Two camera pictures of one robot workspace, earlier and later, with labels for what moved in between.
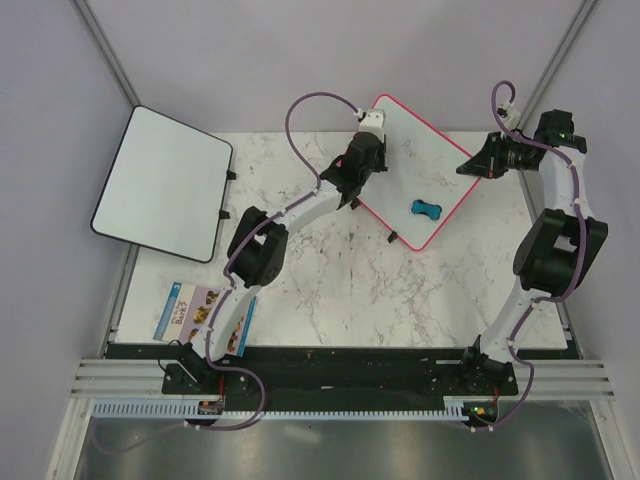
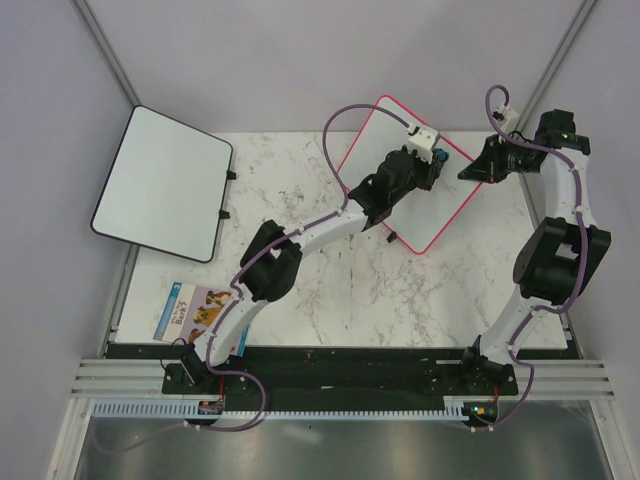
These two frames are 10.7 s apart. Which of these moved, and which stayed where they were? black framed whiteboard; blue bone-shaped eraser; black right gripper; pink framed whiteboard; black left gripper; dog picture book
Moved: black left gripper; blue bone-shaped eraser
Stayed: pink framed whiteboard; dog picture book; black right gripper; black framed whiteboard
